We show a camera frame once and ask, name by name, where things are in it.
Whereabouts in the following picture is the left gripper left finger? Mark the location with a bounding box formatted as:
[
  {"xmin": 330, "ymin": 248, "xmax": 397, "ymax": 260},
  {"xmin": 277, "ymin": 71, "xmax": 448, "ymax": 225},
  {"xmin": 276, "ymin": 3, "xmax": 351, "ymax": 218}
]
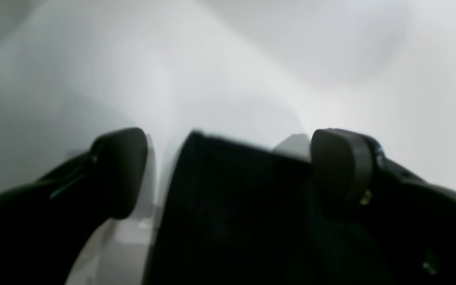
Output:
[{"xmin": 0, "ymin": 127, "xmax": 148, "ymax": 285}]

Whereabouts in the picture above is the black T-shirt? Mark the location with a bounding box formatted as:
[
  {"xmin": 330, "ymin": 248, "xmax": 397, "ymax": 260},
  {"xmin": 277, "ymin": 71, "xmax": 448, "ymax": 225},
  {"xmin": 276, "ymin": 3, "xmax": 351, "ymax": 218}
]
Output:
[{"xmin": 142, "ymin": 131, "xmax": 397, "ymax": 285}]

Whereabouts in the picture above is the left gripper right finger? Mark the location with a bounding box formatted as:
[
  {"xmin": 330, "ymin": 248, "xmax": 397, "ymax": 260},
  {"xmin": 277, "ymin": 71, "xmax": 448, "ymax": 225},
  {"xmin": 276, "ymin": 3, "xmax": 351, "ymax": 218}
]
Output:
[{"xmin": 310, "ymin": 128, "xmax": 456, "ymax": 285}]

